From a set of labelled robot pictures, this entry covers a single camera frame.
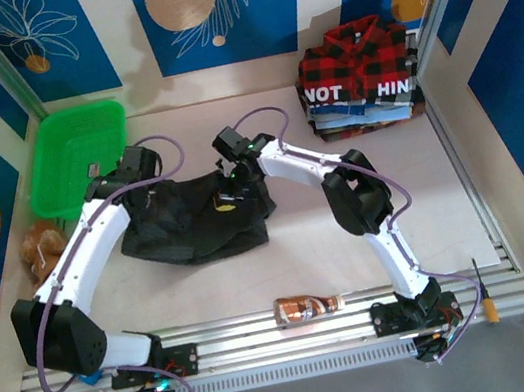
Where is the black pinstriped long sleeve shirt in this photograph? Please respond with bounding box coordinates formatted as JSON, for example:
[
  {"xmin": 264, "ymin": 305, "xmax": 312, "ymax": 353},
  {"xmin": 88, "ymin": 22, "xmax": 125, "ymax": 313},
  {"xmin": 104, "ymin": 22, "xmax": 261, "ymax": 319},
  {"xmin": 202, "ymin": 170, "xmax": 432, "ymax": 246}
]
[{"xmin": 109, "ymin": 156, "xmax": 287, "ymax": 278}]

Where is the green plastic basket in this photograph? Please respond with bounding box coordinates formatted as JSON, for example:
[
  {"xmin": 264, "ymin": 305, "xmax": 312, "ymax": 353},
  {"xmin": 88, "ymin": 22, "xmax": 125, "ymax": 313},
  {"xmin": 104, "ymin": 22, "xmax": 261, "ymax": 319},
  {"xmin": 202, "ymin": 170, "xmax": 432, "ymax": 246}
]
[{"xmin": 15, "ymin": 97, "xmax": 143, "ymax": 228}]

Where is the brown plush bear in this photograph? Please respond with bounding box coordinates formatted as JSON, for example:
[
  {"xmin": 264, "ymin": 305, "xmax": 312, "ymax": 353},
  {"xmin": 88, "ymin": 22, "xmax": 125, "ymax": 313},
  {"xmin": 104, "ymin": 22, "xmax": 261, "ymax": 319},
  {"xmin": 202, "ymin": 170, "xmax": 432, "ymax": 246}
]
[{"xmin": 15, "ymin": 215, "xmax": 78, "ymax": 292}]

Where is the dark multicolour plaid folded shirt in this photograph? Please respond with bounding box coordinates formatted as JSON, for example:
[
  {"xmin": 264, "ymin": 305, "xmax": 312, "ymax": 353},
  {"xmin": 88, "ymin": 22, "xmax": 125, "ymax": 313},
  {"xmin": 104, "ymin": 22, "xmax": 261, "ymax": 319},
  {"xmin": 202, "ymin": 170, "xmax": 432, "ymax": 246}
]
[{"xmin": 313, "ymin": 106, "xmax": 428, "ymax": 146}]

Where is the brown drink bottle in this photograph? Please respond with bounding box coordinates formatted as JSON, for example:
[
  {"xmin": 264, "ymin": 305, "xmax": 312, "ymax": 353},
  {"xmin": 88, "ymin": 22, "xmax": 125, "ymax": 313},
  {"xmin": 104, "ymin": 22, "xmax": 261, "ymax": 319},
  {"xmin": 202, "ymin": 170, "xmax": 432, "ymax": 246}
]
[{"xmin": 272, "ymin": 285, "xmax": 349, "ymax": 329}]

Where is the light blue folded shirt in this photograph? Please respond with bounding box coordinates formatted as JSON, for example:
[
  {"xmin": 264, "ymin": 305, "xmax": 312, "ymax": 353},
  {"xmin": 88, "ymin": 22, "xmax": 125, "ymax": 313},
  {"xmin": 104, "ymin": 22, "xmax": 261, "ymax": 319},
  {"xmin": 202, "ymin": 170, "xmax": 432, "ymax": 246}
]
[{"xmin": 305, "ymin": 88, "xmax": 418, "ymax": 138}]

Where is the red black plaid shirt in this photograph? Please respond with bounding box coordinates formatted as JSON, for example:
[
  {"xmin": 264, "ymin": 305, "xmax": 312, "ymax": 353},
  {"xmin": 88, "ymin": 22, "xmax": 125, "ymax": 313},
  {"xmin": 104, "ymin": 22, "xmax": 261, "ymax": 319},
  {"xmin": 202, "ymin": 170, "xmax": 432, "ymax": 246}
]
[{"xmin": 288, "ymin": 7, "xmax": 427, "ymax": 113}]

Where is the blue orange toy block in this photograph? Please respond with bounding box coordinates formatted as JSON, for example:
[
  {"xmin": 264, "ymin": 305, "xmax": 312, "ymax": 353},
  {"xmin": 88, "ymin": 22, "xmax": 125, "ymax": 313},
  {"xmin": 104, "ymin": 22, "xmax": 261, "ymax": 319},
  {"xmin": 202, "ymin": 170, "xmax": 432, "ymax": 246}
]
[{"xmin": 72, "ymin": 368, "xmax": 106, "ymax": 391}]

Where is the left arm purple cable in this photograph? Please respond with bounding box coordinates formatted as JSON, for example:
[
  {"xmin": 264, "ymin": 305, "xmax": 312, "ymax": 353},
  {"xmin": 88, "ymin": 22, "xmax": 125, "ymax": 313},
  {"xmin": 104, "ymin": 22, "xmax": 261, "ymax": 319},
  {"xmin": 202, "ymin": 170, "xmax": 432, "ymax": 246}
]
[{"xmin": 0, "ymin": 129, "xmax": 226, "ymax": 392}]

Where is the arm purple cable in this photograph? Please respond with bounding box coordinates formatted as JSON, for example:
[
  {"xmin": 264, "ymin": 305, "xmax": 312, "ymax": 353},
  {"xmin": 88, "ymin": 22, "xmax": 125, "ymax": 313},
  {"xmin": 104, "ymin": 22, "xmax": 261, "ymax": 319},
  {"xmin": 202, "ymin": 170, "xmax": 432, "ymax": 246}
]
[
  {"xmin": 229, "ymin": 76, "xmax": 494, "ymax": 392},
  {"xmin": 0, "ymin": 129, "xmax": 226, "ymax": 392}
]

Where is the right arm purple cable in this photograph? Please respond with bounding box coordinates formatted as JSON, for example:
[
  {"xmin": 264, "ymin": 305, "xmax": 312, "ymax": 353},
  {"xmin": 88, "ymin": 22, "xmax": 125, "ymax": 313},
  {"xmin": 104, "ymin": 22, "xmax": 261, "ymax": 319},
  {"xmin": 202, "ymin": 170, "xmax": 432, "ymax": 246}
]
[{"xmin": 229, "ymin": 76, "xmax": 494, "ymax": 392}]

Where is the aluminium rail base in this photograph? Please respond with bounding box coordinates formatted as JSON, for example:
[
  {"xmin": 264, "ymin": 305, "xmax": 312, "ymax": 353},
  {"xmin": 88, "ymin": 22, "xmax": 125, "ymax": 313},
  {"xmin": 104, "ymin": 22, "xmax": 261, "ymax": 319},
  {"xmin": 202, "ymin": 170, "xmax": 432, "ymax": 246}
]
[{"xmin": 7, "ymin": 261, "xmax": 524, "ymax": 392}]

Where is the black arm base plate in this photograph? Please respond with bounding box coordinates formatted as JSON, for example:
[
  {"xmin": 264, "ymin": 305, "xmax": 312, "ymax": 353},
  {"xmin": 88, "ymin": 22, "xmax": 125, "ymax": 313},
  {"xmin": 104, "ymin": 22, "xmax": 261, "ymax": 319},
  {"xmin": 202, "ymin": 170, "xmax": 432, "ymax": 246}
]
[
  {"xmin": 367, "ymin": 286, "xmax": 466, "ymax": 340},
  {"xmin": 106, "ymin": 342, "xmax": 202, "ymax": 391}
]

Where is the white slotted cable duct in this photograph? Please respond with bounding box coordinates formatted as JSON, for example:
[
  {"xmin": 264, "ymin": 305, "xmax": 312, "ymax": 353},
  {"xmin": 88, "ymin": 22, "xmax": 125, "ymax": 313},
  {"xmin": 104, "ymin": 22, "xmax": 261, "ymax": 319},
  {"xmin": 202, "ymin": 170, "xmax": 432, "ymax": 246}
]
[{"xmin": 103, "ymin": 336, "xmax": 422, "ymax": 392}]

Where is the aluminium side rail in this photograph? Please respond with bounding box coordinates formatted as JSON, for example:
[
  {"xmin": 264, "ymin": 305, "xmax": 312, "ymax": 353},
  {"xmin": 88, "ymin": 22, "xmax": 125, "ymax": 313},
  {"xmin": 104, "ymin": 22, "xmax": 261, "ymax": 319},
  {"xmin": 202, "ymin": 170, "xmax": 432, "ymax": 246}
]
[{"xmin": 420, "ymin": 59, "xmax": 523, "ymax": 282}]

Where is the yellow handled screwdriver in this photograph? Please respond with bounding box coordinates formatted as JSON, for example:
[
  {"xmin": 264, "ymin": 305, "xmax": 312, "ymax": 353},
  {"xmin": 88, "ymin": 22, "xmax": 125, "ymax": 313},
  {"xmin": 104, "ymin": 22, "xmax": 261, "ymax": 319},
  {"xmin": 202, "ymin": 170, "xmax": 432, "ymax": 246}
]
[{"xmin": 470, "ymin": 254, "xmax": 503, "ymax": 327}]

